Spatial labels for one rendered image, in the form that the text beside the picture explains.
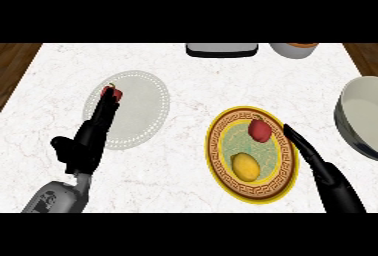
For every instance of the red apple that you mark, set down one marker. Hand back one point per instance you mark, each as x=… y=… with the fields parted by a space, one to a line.
x=258 y=130

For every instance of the grey and black appliance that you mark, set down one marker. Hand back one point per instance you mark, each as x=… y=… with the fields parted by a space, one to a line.
x=221 y=49

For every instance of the white perforated plate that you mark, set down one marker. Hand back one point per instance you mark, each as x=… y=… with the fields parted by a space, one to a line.
x=133 y=110

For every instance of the yellow lemon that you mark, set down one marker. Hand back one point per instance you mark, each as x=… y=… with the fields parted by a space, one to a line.
x=245 y=166

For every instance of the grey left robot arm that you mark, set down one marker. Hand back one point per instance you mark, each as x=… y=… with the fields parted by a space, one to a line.
x=55 y=198

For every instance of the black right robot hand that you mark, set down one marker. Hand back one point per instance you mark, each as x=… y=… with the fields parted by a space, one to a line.
x=328 y=180

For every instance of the small red pepper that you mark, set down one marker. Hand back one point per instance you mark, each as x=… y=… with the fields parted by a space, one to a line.
x=115 y=94

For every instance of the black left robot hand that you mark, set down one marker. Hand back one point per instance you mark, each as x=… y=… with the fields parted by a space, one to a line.
x=89 y=140

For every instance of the yellow patterned plate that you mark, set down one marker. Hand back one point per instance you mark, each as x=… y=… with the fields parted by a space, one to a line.
x=245 y=166

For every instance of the white container with orange contents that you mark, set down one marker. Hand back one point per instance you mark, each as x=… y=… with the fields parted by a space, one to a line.
x=294 y=50

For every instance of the large grey bowl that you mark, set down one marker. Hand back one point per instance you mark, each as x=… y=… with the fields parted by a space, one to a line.
x=362 y=115

